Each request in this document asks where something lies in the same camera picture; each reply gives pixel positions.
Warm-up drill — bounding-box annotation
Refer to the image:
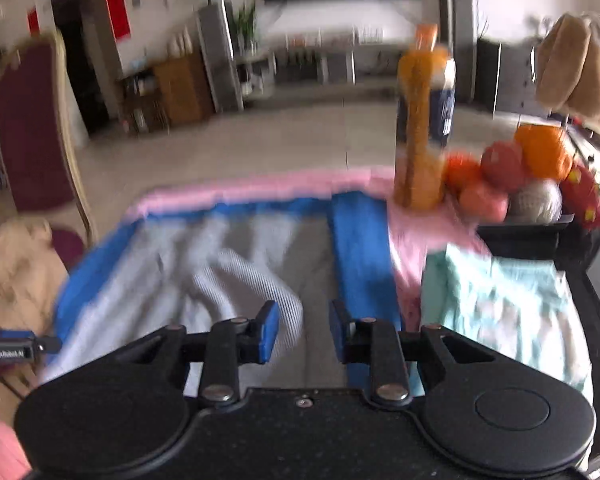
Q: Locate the small orange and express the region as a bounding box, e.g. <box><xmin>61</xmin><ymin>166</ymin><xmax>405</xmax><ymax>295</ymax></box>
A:
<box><xmin>444</xmin><ymin>152</ymin><xmax>483</xmax><ymax>195</ymax></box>

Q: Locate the pink printed blanket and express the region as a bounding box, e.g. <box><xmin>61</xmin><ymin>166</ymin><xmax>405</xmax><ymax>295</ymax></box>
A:
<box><xmin>125</xmin><ymin>165</ymin><xmax>492</xmax><ymax>332</ymax></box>

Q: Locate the large red wall poster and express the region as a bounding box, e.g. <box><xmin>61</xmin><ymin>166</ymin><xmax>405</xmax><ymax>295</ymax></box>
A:
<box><xmin>99</xmin><ymin>0</ymin><xmax>132</xmax><ymax>42</ymax></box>

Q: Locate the low wooden shelf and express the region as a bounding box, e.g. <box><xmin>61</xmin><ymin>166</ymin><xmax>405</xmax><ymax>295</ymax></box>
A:
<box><xmin>119</xmin><ymin>71</ymin><xmax>172</xmax><ymax>135</ymax></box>

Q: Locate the beige hanging cloth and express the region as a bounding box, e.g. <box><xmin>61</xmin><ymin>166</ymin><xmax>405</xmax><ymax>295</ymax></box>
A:
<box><xmin>534</xmin><ymin>11</ymin><xmax>600</xmax><ymax>140</ymax></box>

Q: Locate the tall silver speaker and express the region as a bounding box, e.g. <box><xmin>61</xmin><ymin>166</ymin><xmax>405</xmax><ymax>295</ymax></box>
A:
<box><xmin>196</xmin><ymin>2</ymin><xmax>245</xmax><ymax>114</ymax></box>
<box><xmin>439</xmin><ymin>0</ymin><xmax>482</xmax><ymax>107</ymax></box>

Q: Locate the silver television stand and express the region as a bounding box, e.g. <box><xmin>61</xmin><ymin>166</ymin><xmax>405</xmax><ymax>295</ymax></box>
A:
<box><xmin>267</xmin><ymin>7</ymin><xmax>407</xmax><ymax>88</ymax></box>

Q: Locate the orange juice bottle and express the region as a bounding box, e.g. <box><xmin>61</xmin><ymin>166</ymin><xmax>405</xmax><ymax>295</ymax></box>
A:
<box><xmin>392</xmin><ymin>22</ymin><xmax>457</xmax><ymax>212</ymax></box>

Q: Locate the red dragon fruit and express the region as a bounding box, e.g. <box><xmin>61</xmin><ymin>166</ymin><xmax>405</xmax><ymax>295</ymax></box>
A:
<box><xmin>560</xmin><ymin>162</ymin><xmax>600</xmax><ymax>231</ymax></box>

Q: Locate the large orange in net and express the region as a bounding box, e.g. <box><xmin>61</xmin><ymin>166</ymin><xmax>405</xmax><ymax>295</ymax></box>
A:
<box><xmin>514</xmin><ymin>124</ymin><xmax>573</xmax><ymax>183</ymax></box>

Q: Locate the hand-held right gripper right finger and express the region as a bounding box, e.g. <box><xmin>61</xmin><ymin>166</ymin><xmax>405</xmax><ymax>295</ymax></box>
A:
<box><xmin>329</xmin><ymin>299</ymin><xmax>498</xmax><ymax>407</ymax></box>

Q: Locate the mint green t-shirt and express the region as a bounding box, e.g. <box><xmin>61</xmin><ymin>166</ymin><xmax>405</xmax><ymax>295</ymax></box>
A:
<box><xmin>420</xmin><ymin>245</ymin><xmax>595</xmax><ymax>402</ymax></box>

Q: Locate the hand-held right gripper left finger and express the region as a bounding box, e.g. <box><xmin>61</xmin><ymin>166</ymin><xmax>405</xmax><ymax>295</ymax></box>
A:
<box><xmin>112</xmin><ymin>300</ymin><xmax>282</xmax><ymax>407</ymax></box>

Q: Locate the red apple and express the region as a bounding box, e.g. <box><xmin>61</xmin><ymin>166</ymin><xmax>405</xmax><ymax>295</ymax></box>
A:
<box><xmin>480</xmin><ymin>141</ymin><xmax>527</xmax><ymax>192</ymax></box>

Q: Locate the wooden cabinet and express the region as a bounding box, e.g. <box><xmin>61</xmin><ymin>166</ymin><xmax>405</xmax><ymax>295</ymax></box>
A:
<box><xmin>152</xmin><ymin>54</ymin><xmax>216</xmax><ymax>127</ymax></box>

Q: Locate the melon in white foam net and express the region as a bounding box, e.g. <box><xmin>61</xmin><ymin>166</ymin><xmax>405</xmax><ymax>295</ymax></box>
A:
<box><xmin>509</xmin><ymin>178</ymin><xmax>563</xmax><ymax>223</ymax></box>

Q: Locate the person's pink clothing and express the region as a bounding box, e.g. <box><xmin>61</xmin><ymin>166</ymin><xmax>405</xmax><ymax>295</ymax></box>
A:
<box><xmin>0</xmin><ymin>411</ymin><xmax>32</xmax><ymax>480</ymax></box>

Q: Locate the dark drawer cabinet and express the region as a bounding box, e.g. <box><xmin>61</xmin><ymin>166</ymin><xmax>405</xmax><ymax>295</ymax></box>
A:
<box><xmin>475</xmin><ymin>39</ymin><xmax>552</xmax><ymax>117</ymax></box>

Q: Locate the black fruit tray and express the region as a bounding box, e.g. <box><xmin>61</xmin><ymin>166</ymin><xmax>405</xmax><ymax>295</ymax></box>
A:
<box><xmin>476</xmin><ymin>214</ymin><xmax>577</xmax><ymax>262</ymax></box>

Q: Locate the grey and blue sweatshirt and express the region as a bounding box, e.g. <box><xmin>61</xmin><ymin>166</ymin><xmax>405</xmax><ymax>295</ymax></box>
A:
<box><xmin>40</xmin><ymin>192</ymin><xmax>422</xmax><ymax>397</ymax></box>

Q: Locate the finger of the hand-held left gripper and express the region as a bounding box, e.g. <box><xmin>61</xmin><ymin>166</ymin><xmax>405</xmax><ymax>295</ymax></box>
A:
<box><xmin>32</xmin><ymin>336</ymin><xmax>64</xmax><ymax>355</ymax></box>

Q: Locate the green potted plant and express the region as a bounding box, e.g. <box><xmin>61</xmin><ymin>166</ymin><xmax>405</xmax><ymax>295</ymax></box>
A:
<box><xmin>231</xmin><ymin>1</ymin><xmax>259</xmax><ymax>55</ymax></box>

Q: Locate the maroon chair with golden frame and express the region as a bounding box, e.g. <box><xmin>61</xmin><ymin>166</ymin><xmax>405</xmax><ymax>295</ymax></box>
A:
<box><xmin>0</xmin><ymin>29</ymin><xmax>100</xmax><ymax>272</ymax></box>

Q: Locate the beige jacket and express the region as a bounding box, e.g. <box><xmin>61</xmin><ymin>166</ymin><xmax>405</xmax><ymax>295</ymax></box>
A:
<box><xmin>0</xmin><ymin>216</ymin><xmax>72</xmax><ymax>342</ymax></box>

